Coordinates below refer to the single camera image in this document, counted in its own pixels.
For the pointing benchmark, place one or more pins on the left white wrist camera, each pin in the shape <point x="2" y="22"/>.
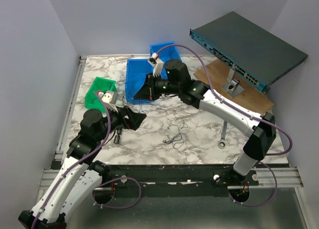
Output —
<point x="108" y="100"/>

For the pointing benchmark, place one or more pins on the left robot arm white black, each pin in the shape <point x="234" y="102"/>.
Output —
<point x="74" y="159"/>

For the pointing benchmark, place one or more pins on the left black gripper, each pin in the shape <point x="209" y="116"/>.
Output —
<point x="134" y="120"/>

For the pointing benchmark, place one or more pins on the aluminium frame rail left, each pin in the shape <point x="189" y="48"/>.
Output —
<point x="67" y="122"/>

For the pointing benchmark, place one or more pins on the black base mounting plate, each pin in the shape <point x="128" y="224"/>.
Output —
<point x="129" y="181"/>

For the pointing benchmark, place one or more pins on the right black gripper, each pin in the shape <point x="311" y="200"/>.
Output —
<point x="147" y="91"/>

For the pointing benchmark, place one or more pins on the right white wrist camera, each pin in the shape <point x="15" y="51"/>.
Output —
<point x="157" y="64"/>

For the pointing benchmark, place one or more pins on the black T-handle tool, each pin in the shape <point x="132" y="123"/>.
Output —
<point x="117" y="137"/>

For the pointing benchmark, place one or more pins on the large ratchet wrench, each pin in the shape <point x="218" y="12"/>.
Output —
<point x="222" y="142"/>

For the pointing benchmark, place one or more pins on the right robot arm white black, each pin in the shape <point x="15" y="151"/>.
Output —
<point x="260" y="130"/>

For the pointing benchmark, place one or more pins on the metal switch stand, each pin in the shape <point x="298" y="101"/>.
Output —
<point x="232" y="85"/>

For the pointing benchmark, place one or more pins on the wooden board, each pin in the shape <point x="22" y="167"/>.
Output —
<point x="250" y="98"/>

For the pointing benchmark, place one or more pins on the blue plastic bin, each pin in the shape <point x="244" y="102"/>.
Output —
<point x="136" y="72"/>
<point x="166" y="54"/>

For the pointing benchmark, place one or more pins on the dark network switch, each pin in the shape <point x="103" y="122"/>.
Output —
<point x="257" y="55"/>

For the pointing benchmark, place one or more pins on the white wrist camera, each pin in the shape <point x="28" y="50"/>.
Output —
<point x="157" y="64"/>
<point x="108" y="100"/>

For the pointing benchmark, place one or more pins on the blue plastic bin left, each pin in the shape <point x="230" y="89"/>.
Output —
<point x="136" y="72"/>

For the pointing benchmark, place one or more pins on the blue plastic bin right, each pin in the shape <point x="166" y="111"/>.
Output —
<point x="166" y="54"/>

